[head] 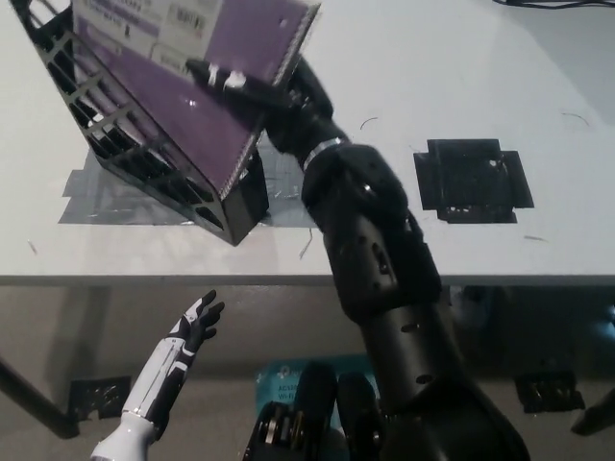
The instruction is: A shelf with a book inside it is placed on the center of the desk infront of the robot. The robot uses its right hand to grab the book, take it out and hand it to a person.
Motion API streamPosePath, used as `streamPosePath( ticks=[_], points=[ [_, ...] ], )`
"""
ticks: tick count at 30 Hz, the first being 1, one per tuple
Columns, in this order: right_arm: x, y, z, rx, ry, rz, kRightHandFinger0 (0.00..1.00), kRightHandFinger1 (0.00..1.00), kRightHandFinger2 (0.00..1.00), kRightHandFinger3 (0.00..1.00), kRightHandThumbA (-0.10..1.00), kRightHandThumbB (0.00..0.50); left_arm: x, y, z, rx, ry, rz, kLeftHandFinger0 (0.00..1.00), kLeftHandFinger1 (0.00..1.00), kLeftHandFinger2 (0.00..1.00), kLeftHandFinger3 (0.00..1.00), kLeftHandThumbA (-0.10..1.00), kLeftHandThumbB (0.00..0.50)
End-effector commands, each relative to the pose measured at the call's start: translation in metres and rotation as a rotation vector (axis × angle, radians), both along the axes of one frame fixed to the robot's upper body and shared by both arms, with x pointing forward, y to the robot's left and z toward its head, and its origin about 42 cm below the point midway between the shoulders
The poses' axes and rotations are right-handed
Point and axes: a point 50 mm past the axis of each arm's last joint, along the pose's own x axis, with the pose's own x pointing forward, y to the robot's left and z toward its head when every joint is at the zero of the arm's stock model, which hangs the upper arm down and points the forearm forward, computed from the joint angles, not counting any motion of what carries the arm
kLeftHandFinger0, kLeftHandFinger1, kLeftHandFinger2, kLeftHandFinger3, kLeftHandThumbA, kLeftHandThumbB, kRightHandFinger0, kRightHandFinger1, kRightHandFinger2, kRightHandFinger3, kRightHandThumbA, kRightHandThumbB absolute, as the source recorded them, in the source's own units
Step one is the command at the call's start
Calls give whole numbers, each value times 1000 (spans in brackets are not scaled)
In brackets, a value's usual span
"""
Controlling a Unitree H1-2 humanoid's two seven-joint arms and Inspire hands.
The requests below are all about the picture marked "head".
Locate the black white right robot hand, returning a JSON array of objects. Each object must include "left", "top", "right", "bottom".
[{"left": 184, "top": 57, "right": 348, "bottom": 164}]

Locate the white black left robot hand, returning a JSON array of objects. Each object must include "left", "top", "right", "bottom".
[{"left": 119, "top": 289, "right": 226, "bottom": 428}]

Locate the black lattice file shelf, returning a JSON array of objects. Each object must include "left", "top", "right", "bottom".
[{"left": 21, "top": 0, "right": 270, "bottom": 247}]

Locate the black desk leg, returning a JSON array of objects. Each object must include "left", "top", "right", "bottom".
[
  {"left": 0, "top": 357, "right": 82, "bottom": 441},
  {"left": 569, "top": 397, "right": 615, "bottom": 436}
]

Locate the grey tape patch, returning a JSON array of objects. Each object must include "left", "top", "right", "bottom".
[{"left": 57, "top": 143, "right": 316, "bottom": 227}]

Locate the black floor tape patch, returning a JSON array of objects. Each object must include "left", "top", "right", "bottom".
[
  {"left": 66, "top": 374, "right": 134, "bottom": 423},
  {"left": 512, "top": 368, "right": 587, "bottom": 415}
]

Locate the teal cardboard box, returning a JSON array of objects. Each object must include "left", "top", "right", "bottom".
[{"left": 254, "top": 354, "right": 375, "bottom": 426}]

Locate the black cable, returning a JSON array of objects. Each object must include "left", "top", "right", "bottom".
[{"left": 489, "top": 0, "right": 615, "bottom": 9}]

